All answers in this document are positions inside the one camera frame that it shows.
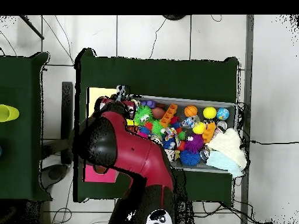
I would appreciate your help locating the green spiky ball with eyes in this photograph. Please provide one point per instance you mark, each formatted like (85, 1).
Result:
(143, 114)

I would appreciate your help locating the cream waffle cloth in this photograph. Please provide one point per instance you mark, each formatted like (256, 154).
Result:
(230, 144)

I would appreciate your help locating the silver mesh bin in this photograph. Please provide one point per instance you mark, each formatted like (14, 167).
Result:
(210, 103)

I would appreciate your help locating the blue spiky ball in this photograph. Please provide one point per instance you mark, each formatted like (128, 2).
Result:
(190, 158)

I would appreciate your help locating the wooden box with three holes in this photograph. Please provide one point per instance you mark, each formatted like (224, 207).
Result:
(91, 100)

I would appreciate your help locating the light blue waffle cloth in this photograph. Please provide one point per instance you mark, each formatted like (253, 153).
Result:
(222, 162)

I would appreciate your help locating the yellow ball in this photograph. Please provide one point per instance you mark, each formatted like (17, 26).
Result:
(209, 112)

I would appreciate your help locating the yellow-green cup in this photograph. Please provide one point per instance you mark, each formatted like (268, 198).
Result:
(8, 113)

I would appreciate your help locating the dark green tablecloth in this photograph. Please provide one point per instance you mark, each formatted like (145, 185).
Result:
(151, 77)
(21, 163)

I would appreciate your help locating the large wooden block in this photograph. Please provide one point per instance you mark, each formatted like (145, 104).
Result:
(171, 155)

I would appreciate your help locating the clear water bottle blue label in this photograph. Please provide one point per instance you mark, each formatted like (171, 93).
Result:
(190, 121)

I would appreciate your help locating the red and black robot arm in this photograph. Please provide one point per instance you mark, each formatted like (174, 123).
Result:
(135, 154)

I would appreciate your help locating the small orange basketball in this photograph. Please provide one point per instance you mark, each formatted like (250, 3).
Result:
(191, 111)

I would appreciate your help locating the purple spiky toy with eyes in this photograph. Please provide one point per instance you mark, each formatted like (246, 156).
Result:
(194, 142)

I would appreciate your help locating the black rod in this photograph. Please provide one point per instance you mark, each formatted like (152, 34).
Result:
(32, 28)

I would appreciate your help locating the orange plastic block with holes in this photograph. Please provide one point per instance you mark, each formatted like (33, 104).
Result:
(168, 116)

